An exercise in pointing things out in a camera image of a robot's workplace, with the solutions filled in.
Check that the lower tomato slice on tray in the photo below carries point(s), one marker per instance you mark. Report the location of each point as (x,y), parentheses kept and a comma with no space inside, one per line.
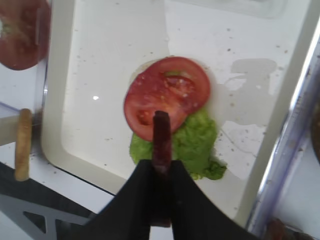
(142,100)

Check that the clear holder rail toasted bun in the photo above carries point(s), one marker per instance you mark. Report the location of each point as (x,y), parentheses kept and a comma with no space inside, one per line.
(9,117)

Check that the lettuce leaf on tray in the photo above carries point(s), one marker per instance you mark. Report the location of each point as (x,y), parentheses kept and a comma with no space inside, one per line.
(192,144)

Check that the upright tomato slices stack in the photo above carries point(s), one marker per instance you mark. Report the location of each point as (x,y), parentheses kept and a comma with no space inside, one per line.
(24,33)

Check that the clear tray rail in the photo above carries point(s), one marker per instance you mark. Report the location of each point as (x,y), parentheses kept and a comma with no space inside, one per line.
(40,94)
(289,146)

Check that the white rectangular metal tray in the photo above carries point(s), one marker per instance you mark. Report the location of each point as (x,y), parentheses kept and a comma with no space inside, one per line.
(255,54)

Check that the meat patty slice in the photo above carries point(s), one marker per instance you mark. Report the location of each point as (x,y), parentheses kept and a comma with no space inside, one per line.
(161,162)

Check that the upper tomato slice on tray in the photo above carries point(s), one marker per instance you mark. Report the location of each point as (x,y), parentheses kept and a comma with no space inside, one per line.
(183,78)

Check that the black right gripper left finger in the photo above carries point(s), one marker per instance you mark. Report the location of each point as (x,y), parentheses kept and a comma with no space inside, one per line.
(127,216)

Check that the right clear tray rail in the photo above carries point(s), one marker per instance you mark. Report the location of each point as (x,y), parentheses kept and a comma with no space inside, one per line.
(289,146)

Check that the tomato slice on tray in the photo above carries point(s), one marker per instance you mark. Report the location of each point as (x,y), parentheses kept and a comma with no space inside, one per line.
(183,78)
(142,100)

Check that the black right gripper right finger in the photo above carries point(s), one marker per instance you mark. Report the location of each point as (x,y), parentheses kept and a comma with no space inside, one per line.
(194,216)

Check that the left clear tray rail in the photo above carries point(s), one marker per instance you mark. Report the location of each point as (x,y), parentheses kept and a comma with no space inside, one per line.
(40,94)

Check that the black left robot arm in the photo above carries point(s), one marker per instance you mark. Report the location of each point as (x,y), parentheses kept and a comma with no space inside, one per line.
(38,212)

